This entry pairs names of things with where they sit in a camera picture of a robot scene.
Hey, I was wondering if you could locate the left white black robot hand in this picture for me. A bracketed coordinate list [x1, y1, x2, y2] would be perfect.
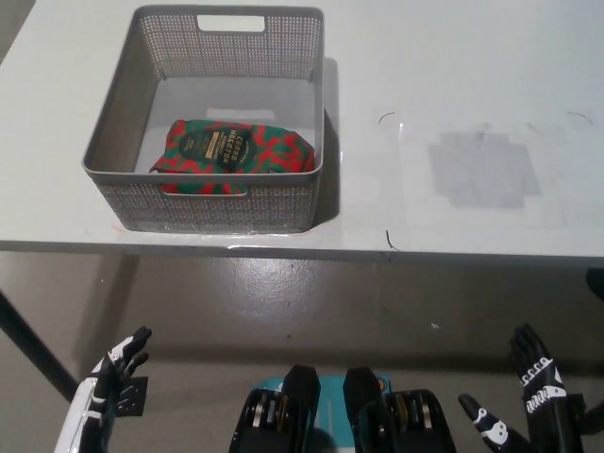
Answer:
[52, 325, 153, 453]

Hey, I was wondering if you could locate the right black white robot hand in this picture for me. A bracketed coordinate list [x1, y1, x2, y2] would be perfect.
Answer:
[457, 323, 592, 453]

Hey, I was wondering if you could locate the red green coffee bean bag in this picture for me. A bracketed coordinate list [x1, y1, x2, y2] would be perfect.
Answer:
[149, 118, 316, 196]

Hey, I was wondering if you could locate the black metal table leg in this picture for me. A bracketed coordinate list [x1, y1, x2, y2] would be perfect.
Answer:
[585, 266, 604, 301]
[0, 291, 79, 386]

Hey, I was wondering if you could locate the black teal robot torso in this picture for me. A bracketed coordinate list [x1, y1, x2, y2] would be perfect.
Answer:
[228, 363, 457, 453]

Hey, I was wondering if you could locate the gray perforated plastic basket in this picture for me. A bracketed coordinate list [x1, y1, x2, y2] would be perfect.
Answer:
[79, 4, 327, 234]

